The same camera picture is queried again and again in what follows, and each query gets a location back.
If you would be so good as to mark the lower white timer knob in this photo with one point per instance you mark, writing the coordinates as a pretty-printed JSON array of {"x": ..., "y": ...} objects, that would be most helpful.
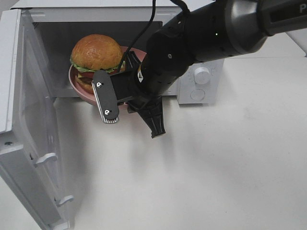
[{"x": 202, "y": 75}]

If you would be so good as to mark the round white door button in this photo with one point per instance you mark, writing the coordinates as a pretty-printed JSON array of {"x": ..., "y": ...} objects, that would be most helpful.
[{"x": 197, "y": 95}]

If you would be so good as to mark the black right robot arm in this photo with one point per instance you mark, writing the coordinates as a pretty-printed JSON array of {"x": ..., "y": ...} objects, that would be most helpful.
[{"x": 222, "y": 29}]

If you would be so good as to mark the pink round plate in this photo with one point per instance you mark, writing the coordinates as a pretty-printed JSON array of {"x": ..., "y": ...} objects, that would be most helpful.
[{"x": 84, "y": 95}]

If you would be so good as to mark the white microwave oven body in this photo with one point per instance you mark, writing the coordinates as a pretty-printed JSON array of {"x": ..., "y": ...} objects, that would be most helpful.
[{"x": 60, "y": 24}]

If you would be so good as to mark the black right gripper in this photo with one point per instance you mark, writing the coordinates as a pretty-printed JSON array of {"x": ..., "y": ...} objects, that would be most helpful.
[{"x": 147, "y": 82}]

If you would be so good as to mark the white microwave door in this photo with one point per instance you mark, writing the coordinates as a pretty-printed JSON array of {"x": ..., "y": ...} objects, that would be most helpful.
[{"x": 30, "y": 156}]

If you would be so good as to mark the burger with lettuce and tomato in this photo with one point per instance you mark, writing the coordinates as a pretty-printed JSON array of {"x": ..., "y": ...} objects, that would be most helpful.
[{"x": 92, "y": 53}]

